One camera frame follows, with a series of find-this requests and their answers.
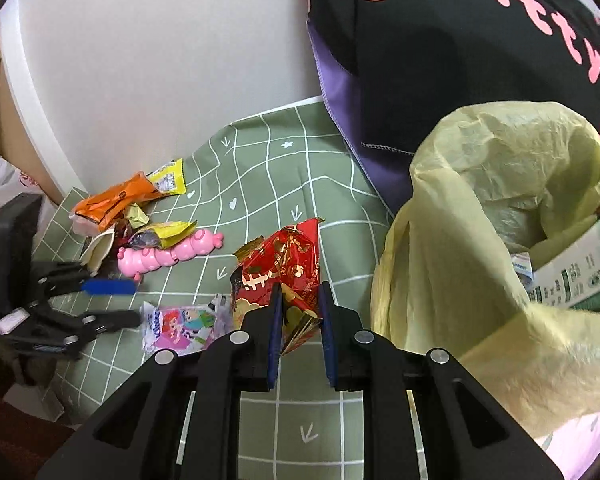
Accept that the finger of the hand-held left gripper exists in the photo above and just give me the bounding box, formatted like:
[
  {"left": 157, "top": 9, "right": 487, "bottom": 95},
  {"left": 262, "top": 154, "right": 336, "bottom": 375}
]
[
  {"left": 35, "top": 261, "right": 137, "bottom": 297},
  {"left": 29, "top": 301, "right": 142, "bottom": 358}
]

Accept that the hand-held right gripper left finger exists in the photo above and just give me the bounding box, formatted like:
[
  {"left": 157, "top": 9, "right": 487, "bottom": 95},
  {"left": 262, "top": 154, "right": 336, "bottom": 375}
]
[{"left": 35, "top": 284, "right": 284, "bottom": 480}]

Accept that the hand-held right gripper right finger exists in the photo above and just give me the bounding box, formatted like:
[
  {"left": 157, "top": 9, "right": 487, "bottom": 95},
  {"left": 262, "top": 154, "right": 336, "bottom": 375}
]
[{"left": 319, "top": 281, "right": 566, "bottom": 480}]

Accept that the red gold foil packet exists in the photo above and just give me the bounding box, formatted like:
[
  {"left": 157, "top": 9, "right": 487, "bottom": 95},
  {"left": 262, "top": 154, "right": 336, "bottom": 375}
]
[{"left": 230, "top": 217, "right": 326, "bottom": 357}]

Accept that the orange wrapper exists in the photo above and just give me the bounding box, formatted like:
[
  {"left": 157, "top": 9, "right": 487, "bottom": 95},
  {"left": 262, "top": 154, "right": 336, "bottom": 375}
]
[{"left": 70, "top": 171, "right": 164, "bottom": 236}]

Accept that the yellow plastic bag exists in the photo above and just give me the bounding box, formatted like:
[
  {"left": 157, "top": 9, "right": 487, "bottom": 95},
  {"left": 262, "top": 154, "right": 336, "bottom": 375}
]
[{"left": 370, "top": 101, "right": 600, "bottom": 442}]

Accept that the person's left forearm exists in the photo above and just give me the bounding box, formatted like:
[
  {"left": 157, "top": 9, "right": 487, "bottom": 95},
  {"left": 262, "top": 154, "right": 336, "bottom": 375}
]
[{"left": 0, "top": 340, "right": 52, "bottom": 402}]

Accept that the pink caterpillar toy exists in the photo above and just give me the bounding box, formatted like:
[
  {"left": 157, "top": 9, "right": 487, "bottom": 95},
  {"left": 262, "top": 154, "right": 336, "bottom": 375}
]
[{"left": 117, "top": 229, "right": 225, "bottom": 281}]

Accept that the pink cartoon packet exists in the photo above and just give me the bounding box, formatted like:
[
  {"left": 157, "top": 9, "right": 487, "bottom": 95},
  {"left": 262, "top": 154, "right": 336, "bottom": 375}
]
[{"left": 140, "top": 295, "right": 234, "bottom": 357}]

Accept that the small gold wrapper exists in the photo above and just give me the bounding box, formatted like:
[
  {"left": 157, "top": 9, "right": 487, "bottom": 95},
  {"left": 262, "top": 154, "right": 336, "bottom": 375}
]
[{"left": 125, "top": 202, "right": 151, "bottom": 229}]

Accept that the yellow and dark wrapper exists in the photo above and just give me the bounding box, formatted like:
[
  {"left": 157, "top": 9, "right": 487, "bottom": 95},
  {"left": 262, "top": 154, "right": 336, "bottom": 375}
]
[{"left": 130, "top": 220, "right": 199, "bottom": 251}]

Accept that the white plastic bag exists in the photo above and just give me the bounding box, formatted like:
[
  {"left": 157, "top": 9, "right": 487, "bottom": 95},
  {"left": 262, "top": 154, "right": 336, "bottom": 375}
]
[{"left": 0, "top": 155, "right": 47, "bottom": 222}]

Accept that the small yellow packet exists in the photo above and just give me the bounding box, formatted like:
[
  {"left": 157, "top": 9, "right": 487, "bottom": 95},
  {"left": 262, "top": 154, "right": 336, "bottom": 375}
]
[{"left": 146, "top": 158, "right": 187, "bottom": 196}]

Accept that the red-brown cloth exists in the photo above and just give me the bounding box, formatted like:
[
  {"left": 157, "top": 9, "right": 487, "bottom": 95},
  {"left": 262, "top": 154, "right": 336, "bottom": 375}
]
[{"left": 0, "top": 392, "right": 76, "bottom": 471}]

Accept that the cardboard box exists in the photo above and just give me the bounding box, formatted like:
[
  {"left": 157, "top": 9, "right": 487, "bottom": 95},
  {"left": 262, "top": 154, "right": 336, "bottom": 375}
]
[{"left": 0, "top": 54, "right": 67, "bottom": 202}]

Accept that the green grid blanket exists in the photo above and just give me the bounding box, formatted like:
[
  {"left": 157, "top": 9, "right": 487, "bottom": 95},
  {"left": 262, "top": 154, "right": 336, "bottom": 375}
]
[{"left": 27, "top": 96, "right": 417, "bottom": 480}]

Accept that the blue white packet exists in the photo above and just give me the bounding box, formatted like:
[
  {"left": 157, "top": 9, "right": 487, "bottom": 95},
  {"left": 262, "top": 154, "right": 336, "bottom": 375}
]
[{"left": 512, "top": 252, "right": 536, "bottom": 289}]

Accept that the white green carton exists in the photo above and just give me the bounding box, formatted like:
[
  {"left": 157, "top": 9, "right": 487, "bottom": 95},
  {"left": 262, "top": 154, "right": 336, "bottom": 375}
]
[{"left": 527, "top": 209, "right": 600, "bottom": 319}]

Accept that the pink printed cloth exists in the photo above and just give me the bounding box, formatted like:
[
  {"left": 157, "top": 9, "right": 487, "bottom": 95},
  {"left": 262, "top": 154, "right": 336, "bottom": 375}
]
[{"left": 534, "top": 400, "right": 600, "bottom": 480}]

